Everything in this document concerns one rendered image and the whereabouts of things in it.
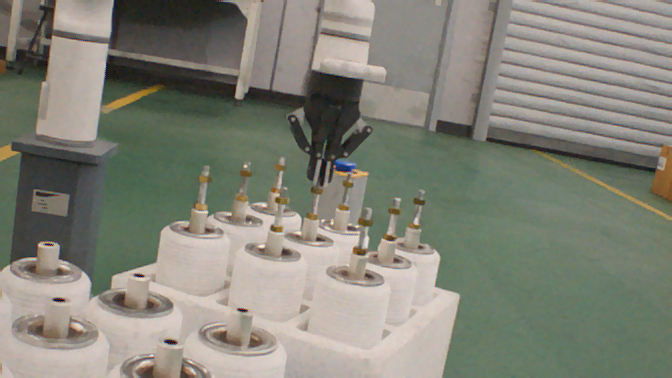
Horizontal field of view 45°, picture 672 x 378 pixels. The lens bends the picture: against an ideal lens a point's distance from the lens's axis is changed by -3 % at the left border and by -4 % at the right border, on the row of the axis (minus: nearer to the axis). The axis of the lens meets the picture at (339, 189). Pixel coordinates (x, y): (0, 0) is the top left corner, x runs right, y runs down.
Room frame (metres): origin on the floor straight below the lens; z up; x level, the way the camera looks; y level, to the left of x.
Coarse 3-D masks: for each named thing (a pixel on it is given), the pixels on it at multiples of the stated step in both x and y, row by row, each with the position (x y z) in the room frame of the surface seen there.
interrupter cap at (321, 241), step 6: (288, 234) 1.19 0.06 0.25; (294, 234) 1.20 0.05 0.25; (300, 234) 1.20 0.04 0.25; (318, 234) 1.22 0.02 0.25; (294, 240) 1.16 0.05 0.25; (300, 240) 1.16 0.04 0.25; (318, 240) 1.20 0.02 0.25; (324, 240) 1.19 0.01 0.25; (330, 240) 1.20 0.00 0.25; (312, 246) 1.15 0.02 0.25; (318, 246) 1.16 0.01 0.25; (324, 246) 1.16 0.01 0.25; (330, 246) 1.17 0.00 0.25
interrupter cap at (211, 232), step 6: (180, 222) 1.14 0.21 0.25; (186, 222) 1.15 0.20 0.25; (174, 228) 1.10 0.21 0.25; (180, 228) 1.11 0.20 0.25; (186, 228) 1.12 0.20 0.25; (210, 228) 1.14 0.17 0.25; (216, 228) 1.14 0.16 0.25; (186, 234) 1.08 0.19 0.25; (192, 234) 1.09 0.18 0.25; (198, 234) 1.09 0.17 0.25; (204, 234) 1.10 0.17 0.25; (210, 234) 1.10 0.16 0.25; (216, 234) 1.11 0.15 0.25; (222, 234) 1.11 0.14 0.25
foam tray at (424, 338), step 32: (160, 288) 1.06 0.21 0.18; (224, 288) 1.16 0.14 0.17; (192, 320) 1.03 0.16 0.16; (224, 320) 1.01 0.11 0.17; (256, 320) 1.01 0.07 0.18; (288, 320) 1.03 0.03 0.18; (416, 320) 1.13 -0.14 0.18; (448, 320) 1.26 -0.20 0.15; (288, 352) 0.98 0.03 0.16; (320, 352) 0.97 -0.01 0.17; (352, 352) 0.96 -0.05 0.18; (384, 352) 0.98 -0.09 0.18; (416, 352) 1.10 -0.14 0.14
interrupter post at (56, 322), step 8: (56, 296) 0.68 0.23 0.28; (48, 304) 0.67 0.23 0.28; (56, 304) 0.67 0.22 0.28; (64, 304) 0.67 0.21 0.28; (48, 312) 0.67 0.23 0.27; (56, 312) 0.67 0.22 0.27; (64, 312) 0.67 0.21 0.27; (48, 320) 0.67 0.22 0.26; (56, 320) 0.67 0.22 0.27; (64, 320) 0.67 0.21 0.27; (48, 328) 0.67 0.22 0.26; (56, 328) 0.67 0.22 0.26; (64, 328) 0.67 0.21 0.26; (56, 336) 0.67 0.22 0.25
